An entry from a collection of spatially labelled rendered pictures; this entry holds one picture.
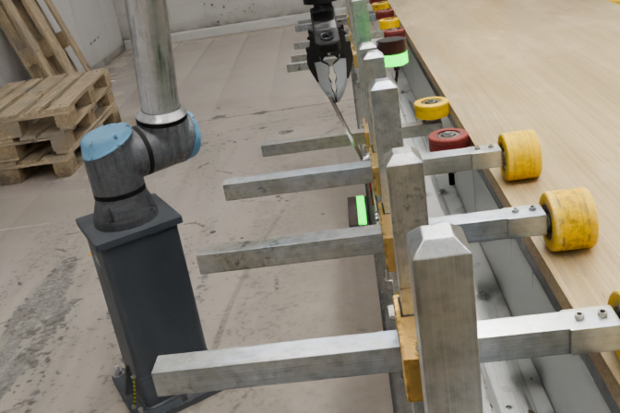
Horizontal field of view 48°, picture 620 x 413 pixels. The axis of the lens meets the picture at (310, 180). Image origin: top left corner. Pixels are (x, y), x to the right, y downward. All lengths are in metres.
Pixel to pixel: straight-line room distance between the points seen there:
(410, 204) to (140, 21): 1.38
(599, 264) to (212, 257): 0.50
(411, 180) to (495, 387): 0.59
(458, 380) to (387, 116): 0.50
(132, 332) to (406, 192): 1.56
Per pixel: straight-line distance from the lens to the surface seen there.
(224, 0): 9.21
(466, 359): 0.45
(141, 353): 2.18
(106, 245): 1.99
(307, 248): 0.92
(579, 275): 0.92
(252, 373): 0.72
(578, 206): 0.93
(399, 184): 0.66
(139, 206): 2.03
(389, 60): 1.38
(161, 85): 2.00
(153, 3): 1.93
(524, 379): 1.20
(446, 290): 0.42
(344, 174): 1.14
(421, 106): 1.63
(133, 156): 2.00
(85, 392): 2.50
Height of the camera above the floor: 1.37
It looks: 21 degrees down
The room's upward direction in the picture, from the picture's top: 9 degrees counter-clockwise
